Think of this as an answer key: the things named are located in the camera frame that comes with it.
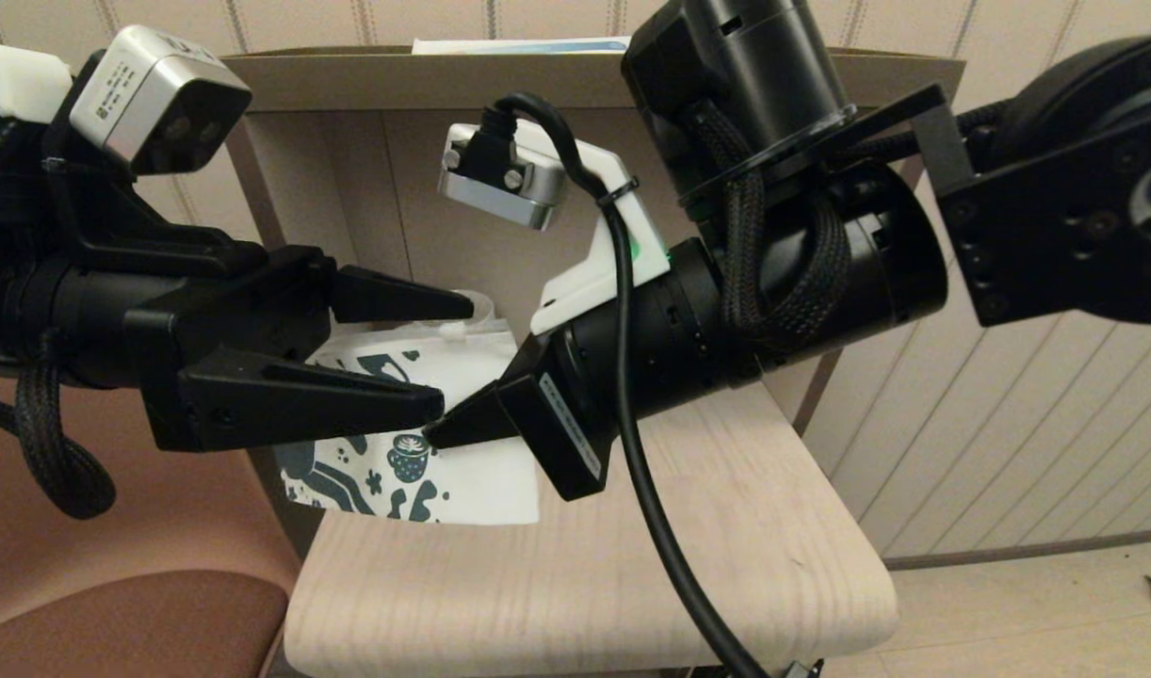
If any white blue toothpaste box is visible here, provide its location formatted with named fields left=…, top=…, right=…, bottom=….
left=411, top=35, right=633, bottom=55

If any brown wall baseboard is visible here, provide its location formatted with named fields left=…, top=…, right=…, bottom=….
left=884, top=527, right=1151, bottom=573

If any white horse-print zipper pouch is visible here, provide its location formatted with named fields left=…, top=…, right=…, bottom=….
left=274, top=317, right=542, bottom=525

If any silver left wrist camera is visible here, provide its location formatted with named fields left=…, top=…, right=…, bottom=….
left=70, top=25, right=254, bottom=177

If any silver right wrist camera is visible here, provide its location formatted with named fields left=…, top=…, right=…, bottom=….
left=439, top=122, right=569, bottom=232

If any white ribbed ceramic mug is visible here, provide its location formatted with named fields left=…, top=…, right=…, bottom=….
left=448, top=289, right=498, bottom=326

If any black braided cable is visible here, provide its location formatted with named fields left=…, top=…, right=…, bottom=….
left=0, top=334, right=117, bottom=521
left=693, top=99, right=854, bottom=354

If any white right camera bracket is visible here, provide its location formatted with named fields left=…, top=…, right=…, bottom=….
left=448, top=122, right=673, bottom=335

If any beige wooden shelf table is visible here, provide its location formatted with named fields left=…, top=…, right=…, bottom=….
left=222, top=45, right=965, bottom=678

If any black right camera cable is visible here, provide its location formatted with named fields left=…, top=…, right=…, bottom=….
left=458, top=92, right=770, bottom=678

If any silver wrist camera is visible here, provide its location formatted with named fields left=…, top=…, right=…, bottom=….
left=70, top=25, right=254, bottom=177
left=439, top=122, right=569, bottom=232

